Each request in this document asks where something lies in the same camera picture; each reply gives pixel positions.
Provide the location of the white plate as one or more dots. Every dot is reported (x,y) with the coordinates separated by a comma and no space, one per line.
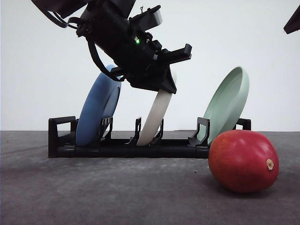
(154,119)

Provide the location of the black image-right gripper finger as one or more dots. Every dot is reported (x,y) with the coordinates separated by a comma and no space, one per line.
(293,24)

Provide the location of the green plate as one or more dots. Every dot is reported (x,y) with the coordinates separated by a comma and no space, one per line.
(226,104)

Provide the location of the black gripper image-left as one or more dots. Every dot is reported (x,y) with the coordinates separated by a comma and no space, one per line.
(128,42)

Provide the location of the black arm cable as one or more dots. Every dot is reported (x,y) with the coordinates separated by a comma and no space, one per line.
(92,49)

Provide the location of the blue plate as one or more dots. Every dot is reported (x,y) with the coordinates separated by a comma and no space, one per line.
(99,102)

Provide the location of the red pomegranate fruit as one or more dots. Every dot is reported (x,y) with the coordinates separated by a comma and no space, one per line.
(243,161)

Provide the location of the black plastic dish rack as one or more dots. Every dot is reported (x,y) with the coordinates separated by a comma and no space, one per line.
(63,142)

